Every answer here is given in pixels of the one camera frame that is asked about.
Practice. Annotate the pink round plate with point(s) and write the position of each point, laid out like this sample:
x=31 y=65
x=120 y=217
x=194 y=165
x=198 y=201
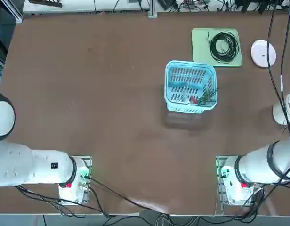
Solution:
x=258 y=54

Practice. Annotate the white bench top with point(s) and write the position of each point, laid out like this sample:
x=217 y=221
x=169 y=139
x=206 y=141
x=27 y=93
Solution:
x=76 y=7

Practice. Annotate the aluminium frame post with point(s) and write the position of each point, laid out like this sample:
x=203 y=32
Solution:
x=152 y=9

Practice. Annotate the light blue plastic basket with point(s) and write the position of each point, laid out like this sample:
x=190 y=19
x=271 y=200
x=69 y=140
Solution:
x=178 y=84

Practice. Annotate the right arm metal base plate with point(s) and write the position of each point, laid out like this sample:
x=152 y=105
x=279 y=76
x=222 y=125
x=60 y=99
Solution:
x=218 y=188

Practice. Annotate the light green tray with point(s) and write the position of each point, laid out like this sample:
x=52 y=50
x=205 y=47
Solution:
x=199 y=47

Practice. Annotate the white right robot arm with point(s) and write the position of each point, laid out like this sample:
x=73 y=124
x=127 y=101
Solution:
x=258 y=164

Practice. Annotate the red toy carrot green leaves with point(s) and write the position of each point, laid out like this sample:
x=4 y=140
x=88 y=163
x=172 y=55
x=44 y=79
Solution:
x=193 y=99

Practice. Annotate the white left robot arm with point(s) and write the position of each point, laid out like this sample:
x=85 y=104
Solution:
x=18 y=164

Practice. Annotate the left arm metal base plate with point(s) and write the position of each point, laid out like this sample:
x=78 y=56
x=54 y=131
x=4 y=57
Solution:
x=87 y=199

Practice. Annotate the aluminium frame rail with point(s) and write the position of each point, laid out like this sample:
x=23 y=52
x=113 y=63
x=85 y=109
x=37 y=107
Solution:
x=16 y=16

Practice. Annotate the dark adapter box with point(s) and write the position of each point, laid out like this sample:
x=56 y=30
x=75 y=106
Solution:
x=167 y=3

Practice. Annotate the white round container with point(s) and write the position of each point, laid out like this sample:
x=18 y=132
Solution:
x=280 y=115

